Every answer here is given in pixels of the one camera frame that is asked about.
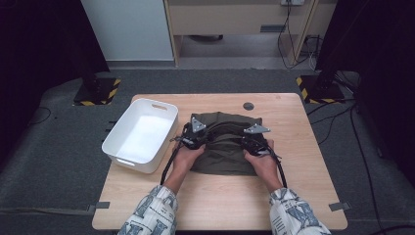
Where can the olive green shorts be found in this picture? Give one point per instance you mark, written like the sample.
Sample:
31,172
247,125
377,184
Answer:
225,156

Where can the white power strip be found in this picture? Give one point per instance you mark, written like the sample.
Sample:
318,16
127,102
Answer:
292,2

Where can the black stand base striped edge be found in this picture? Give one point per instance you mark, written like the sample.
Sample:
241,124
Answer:
321,89
98,91

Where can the light wooden desk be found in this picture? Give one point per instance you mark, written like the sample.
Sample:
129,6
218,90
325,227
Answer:
225,18

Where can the white plastic basket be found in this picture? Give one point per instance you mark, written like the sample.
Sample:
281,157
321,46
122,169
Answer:
143,133

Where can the round grey table grommet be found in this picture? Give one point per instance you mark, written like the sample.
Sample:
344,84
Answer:
248,106

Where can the person's right hand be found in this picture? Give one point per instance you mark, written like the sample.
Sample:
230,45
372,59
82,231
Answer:
264,164

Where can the grey tape strip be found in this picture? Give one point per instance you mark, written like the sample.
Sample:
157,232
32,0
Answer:
339,206
101,205

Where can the white cabinet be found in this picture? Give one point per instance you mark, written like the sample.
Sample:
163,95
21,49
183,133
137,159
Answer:
130,29

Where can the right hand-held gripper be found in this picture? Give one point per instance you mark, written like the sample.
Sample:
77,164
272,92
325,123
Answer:
257,129

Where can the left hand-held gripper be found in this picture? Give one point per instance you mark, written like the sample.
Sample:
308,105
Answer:
196,124

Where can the person's left hand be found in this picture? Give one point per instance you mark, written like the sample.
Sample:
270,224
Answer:
182,160

